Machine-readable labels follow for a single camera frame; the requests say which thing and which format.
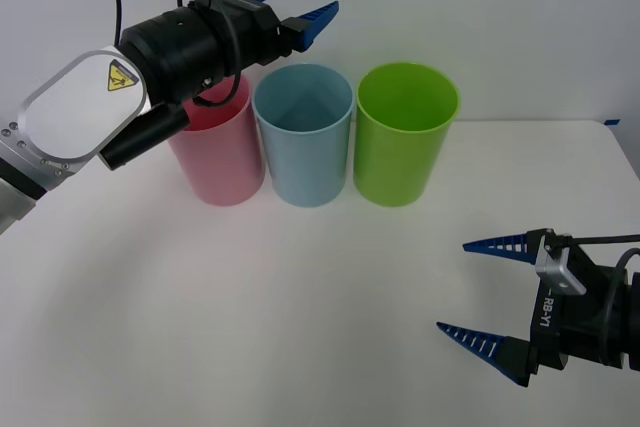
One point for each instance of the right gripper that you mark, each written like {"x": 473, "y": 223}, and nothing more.
{"x": 550, "y": 327}

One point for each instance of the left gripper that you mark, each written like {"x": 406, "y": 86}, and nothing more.
{"x": 252, "y": 37}

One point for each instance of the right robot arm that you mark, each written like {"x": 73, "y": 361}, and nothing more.
{"x": 632, "y": 317}

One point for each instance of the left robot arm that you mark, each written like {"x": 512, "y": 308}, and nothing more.
{"x": 80, "y": 107}

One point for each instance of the pale blue plastic bin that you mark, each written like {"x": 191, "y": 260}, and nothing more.
{"x": 310, "y": 167}

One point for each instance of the green plastic bin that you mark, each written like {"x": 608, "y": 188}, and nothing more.
{"x": 395, "y": 167}

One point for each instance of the pink plastic bin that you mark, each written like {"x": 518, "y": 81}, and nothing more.
{"x": 220, "y": 167}

